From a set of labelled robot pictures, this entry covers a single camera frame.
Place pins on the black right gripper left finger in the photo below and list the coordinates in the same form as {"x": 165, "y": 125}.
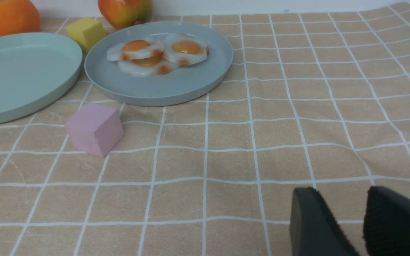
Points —
{"x": 314, "y": 231}

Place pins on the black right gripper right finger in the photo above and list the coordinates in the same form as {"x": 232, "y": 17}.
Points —
{"x": 386, "y": 225}

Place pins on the fried egg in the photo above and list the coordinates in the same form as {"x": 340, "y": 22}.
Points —
{"x": 163, "y": 67}
{"x": 183, "y": 49}
{"x": 136, "y": 49}

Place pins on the beige checkered tablecloth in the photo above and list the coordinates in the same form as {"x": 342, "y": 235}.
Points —
{"x": 317, "y": 99}

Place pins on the grey plate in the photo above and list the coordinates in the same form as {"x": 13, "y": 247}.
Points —
{"x": 179, "y": 86}

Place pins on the fried egg bottom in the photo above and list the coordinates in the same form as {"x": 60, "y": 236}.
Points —
{"x": 163, "y": 67}

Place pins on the pink foam cube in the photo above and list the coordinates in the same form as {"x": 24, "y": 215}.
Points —
{"x": 95, "y": 129}

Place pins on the red yellow apple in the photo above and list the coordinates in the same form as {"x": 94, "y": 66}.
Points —
{"x": 121, "y": 14}

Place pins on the yellow foam cube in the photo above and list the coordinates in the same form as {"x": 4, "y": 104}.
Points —
{"x": 86, "y": 32}

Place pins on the mint green plate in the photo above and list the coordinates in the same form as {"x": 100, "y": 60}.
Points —
{"x": 36, "y": 69}

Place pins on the orange fruit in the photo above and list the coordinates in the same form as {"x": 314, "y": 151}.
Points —
{"x": 18, "y": 16}

